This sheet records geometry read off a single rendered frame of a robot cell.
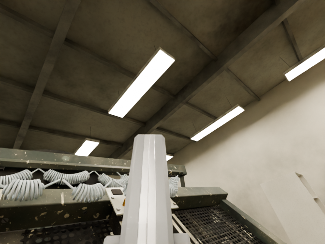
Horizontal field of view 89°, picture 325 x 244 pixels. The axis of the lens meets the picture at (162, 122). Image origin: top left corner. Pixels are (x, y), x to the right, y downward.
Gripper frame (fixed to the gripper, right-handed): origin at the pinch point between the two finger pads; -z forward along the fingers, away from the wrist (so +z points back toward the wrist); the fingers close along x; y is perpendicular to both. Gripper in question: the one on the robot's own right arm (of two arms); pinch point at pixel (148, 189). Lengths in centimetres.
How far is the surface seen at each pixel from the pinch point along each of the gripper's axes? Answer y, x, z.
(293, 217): 258, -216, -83
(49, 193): 60, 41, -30
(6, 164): 38, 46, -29
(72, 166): 48, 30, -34
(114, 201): 69, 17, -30
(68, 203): 61, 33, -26
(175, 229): 80, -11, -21
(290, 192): 240, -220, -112
